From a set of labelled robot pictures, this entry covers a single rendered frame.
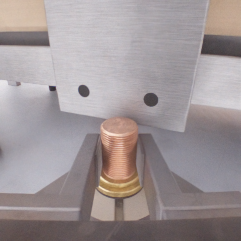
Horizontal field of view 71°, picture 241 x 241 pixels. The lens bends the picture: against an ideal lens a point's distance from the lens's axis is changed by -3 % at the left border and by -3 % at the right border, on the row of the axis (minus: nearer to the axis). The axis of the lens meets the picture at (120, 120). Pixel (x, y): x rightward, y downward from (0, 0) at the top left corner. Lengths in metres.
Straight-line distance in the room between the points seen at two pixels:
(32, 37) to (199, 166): 0.33
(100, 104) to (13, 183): 0.19
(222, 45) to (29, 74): 0.24
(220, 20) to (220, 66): 0.06
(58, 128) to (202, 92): 0.30
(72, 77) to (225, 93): 0.15
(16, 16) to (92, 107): 0.21
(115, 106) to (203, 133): 0.28
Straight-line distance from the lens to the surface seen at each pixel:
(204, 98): 0.20
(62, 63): 0.17
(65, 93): 0.17
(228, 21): 0.23
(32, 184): 0.28
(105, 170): 0.16
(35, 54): 0.26
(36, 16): 0.31
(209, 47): 0.23
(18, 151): 0.35
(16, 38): 0.35
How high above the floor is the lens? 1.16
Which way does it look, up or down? 29 degrees up
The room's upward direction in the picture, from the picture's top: 179 degrees counter-clockwise
